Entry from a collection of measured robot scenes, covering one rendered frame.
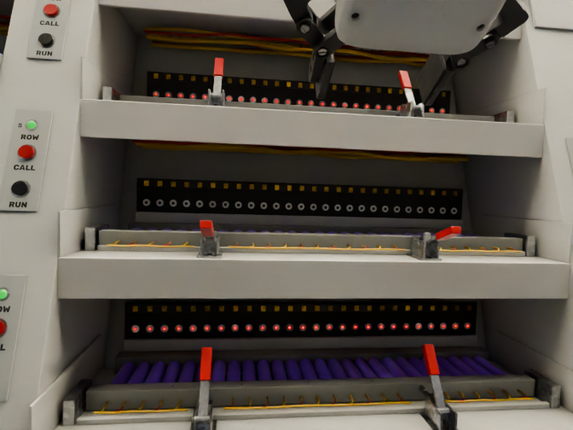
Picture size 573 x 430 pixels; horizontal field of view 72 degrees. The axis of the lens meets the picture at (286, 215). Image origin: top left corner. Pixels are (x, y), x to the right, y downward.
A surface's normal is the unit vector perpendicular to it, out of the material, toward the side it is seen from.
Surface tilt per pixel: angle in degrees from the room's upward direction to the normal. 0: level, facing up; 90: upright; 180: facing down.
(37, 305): 90
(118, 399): 108
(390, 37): 169
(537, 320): 90
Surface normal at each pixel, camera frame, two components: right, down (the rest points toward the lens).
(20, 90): 0.12, -0.25
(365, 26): -0.02, 0.88
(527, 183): -0.99, -0.03
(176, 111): 0.11, 0.06
